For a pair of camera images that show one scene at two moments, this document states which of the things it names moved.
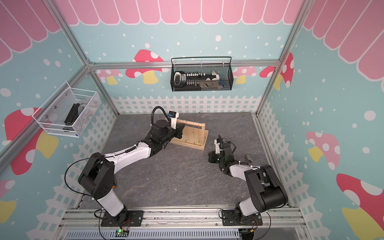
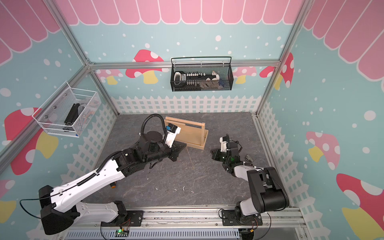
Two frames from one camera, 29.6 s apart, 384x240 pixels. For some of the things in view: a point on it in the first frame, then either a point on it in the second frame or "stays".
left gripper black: [179, 128] → [176, 149]
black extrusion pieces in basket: [72, 116] stays
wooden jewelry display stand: [194, 135] stays
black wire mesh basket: [201, 73] stays
